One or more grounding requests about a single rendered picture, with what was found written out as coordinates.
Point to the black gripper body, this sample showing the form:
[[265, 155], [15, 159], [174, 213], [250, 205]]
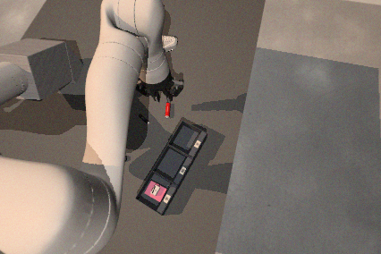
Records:
[[167, 83]]

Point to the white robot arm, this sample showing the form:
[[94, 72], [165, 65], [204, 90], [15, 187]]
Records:
[[49, 208]]

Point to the dark grey rack of three bins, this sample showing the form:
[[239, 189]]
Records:
[[172, 167]]

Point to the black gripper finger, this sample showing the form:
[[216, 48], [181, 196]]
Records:
[[170, 93], [149, 92]]

